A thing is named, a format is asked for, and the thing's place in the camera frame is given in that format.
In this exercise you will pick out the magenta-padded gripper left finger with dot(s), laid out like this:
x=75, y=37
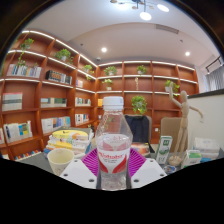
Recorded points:
x=78, y=172

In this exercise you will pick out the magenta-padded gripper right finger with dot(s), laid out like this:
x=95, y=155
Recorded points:
x=149, y=171

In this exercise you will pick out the clear plastic water bottle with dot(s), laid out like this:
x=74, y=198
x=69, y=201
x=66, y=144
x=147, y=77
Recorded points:
x=113, y=156

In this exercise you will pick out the small round printed badge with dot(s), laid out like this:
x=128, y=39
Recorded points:
x=169, y=169

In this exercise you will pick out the white printed ceramic cup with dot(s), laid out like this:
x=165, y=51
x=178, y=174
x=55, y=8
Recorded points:
x=60, y=161

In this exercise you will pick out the book stack with orange cover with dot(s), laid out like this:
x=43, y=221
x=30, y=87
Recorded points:
x=141, y=148

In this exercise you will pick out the tall green white carton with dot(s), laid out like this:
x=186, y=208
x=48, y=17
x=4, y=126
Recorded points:
x=164, y=150

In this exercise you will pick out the book stack with yellow cover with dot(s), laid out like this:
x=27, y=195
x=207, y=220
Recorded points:
x=68, y=140

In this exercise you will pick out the dark office chair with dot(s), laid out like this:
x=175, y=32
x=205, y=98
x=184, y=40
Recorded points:
x=138, y=128

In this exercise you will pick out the tan chair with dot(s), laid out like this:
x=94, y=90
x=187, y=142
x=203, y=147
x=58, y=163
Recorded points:
x=169, y=128

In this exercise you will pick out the wooden artist mannequin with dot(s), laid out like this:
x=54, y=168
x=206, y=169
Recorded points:
x=183, y=123

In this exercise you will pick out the grey window curtain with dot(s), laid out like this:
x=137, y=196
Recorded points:
x=216, y=78

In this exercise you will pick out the branched ceiling lamp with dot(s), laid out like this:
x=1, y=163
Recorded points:
x=143, y=8

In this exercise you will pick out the wooden wall shelf unit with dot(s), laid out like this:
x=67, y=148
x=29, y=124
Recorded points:
x=50, y=100

